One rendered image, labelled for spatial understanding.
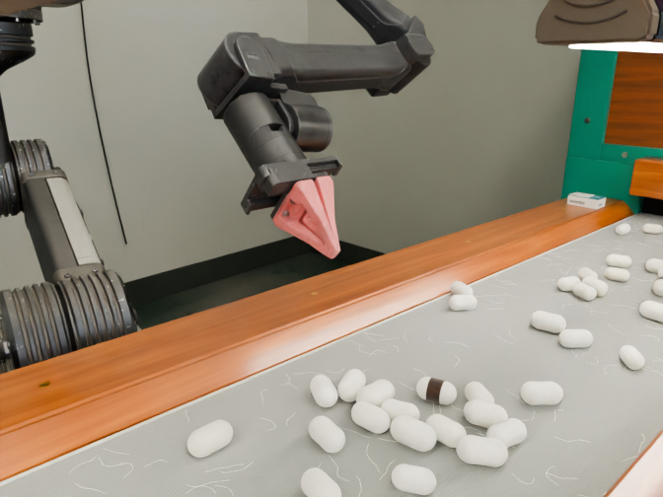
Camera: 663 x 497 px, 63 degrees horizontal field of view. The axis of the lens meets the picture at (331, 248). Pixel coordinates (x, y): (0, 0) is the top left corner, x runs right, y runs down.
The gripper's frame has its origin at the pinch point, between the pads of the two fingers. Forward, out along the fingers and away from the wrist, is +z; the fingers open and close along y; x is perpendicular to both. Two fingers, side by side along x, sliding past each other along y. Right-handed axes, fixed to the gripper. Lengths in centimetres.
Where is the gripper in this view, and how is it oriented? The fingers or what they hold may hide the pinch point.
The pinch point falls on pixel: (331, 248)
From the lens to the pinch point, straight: 55.3
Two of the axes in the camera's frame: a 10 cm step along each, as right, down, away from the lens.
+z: 4.9, 8.0, -3.4
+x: -4.3, 5.7, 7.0
